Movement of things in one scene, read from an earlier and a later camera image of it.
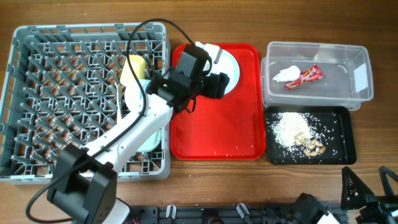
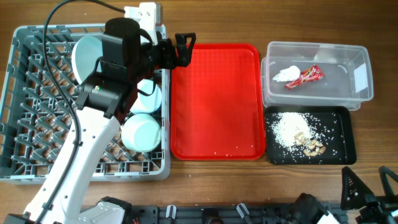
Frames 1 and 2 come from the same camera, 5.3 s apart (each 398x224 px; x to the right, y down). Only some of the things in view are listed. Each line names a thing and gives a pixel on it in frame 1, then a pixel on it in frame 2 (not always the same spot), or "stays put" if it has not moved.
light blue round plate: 226,63 to 86,51
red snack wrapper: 313,73 stays put
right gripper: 380,206 stays put
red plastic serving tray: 231,128 stays put
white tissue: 291,73 stays put
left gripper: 218,84 to 183,52
